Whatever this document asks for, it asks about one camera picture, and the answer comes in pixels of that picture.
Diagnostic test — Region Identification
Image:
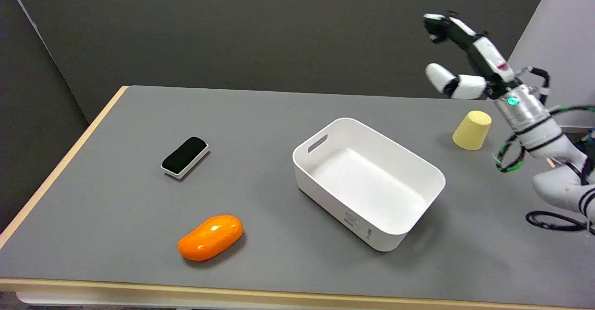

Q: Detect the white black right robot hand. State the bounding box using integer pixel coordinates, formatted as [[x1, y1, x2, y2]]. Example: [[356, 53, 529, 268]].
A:
[[422, 12, 517, 100]]

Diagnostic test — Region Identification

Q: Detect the orange plastic mango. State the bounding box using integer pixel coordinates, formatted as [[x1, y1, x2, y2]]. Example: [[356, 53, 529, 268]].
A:
[[178, 215, 244, 261]]

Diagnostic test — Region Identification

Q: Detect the pale yellow cup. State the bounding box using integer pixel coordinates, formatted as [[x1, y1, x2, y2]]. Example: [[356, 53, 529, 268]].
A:
[[452, 110, 492, 151]]

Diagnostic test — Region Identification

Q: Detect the white plastic storage bin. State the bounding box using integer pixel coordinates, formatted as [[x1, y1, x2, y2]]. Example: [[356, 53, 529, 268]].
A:
[[292, 117, 446, 252]]

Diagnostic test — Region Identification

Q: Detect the black white board eraser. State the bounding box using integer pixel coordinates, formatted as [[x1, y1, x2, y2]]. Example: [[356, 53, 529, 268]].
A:
[[161, 136, 210, 180]]

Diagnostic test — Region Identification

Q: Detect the black green robot cable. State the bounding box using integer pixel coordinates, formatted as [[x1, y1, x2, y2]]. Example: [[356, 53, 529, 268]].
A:
[[495, 67, 595, 173]]

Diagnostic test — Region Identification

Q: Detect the black cable loop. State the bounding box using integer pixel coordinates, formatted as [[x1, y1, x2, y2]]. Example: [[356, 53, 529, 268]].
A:
[[525, 211, 595, 232]]

